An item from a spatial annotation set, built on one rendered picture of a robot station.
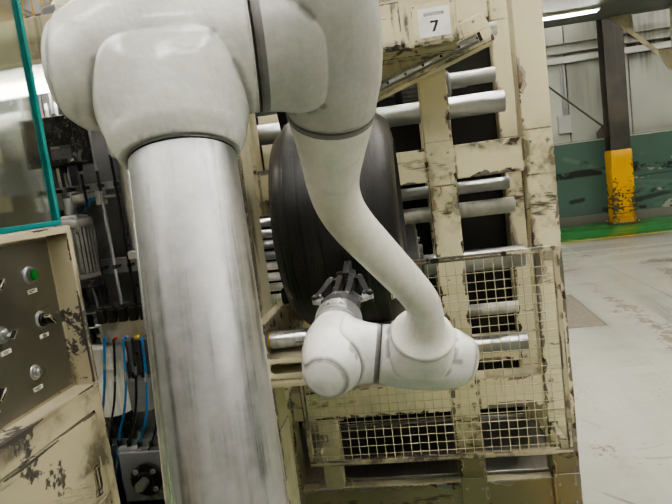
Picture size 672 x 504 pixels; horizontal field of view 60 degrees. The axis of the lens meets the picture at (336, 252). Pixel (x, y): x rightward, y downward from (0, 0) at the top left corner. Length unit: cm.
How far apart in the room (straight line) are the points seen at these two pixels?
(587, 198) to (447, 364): 1001
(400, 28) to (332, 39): 123
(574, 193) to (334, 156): 1024
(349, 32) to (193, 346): 32
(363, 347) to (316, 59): 52
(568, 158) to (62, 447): 1003
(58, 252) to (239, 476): 104
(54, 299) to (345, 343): 75
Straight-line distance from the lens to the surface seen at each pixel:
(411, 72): 191
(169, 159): 52
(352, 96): 61
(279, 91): 58
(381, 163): 135
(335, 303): 107
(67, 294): 146
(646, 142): 1118
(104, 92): 56
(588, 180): 1089
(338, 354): 93
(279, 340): 152
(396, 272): 81
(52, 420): 136
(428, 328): 90
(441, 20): 181
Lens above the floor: 129
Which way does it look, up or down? 7 degrees down
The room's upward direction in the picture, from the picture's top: 7 degrees counter-clockwise
